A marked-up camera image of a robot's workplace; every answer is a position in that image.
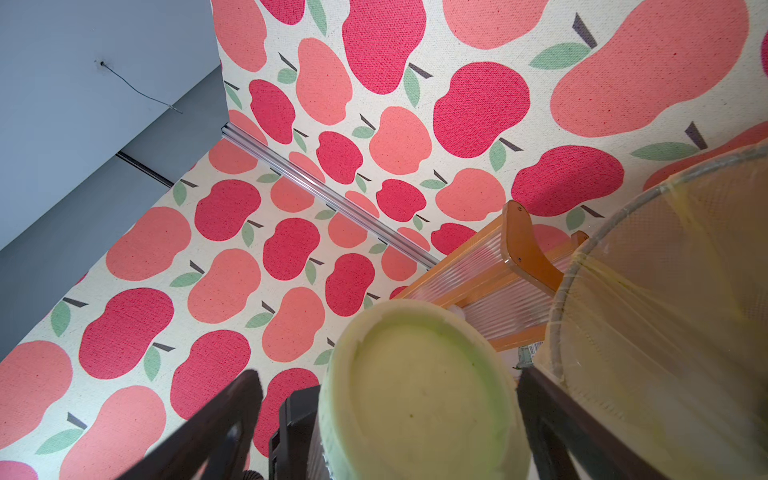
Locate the left aluminium frame post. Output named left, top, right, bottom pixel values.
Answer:
left=222, top=122, right=438, bottom=269

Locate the green packet on shelf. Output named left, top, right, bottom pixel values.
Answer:
left=515, top=342, right=542, bottom=370

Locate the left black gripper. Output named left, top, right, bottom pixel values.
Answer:
left=269, top=386, right=324, bottom=480

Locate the green jar lid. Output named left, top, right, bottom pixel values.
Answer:
left=307, top=300, right=531, bottom=479

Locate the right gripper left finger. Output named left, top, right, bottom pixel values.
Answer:
left=121, top=369, right=263, bottom=479

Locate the grey bin with yellow bag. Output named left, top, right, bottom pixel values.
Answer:
left=534, top=143, right=767, bottom=479

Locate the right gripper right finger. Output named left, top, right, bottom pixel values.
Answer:
left=517, top=367, right=664, bottom=479

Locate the orange wooden shelf rack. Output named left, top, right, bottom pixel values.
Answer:
left=396, top=201, right=588, bottom=351

